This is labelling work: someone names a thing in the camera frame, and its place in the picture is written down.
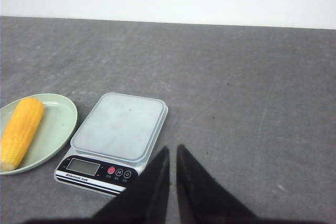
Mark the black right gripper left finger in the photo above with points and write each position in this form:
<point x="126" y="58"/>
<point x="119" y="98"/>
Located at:
<point x="144" y="201"/>

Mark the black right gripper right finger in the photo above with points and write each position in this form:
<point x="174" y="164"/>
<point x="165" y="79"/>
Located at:
<point x="203" y="200"/>

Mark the yellow corn cob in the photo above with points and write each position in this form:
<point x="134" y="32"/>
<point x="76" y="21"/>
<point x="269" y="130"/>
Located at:
<point x="19" y="132"/>

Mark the silver digital kitchen scale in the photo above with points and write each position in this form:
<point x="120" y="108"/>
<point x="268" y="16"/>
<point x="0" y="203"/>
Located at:
<point x="112" y="146"/>

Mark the green oval plate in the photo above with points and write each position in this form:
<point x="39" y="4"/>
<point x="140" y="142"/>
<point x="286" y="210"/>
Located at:
<point x="55" y="130"/>

